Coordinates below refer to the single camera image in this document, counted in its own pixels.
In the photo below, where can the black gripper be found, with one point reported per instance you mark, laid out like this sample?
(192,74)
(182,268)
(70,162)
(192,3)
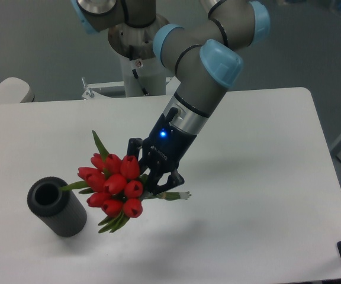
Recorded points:
(162,152)

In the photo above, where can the red tulip bouquet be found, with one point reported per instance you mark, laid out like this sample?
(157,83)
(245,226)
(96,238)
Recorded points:
(117,187)

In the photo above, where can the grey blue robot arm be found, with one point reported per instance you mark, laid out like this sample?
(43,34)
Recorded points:
(204,60)

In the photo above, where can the dark grey ribbed vase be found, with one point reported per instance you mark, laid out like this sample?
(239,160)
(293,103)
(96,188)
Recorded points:
(60,210)

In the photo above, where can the beige chair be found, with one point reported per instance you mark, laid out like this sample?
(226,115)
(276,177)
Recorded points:
(14,91)

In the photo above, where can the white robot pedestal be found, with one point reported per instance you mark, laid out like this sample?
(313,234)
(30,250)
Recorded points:
(143,74)

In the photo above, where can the white metal base frame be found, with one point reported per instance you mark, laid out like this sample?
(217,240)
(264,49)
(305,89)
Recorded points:
(116,89)

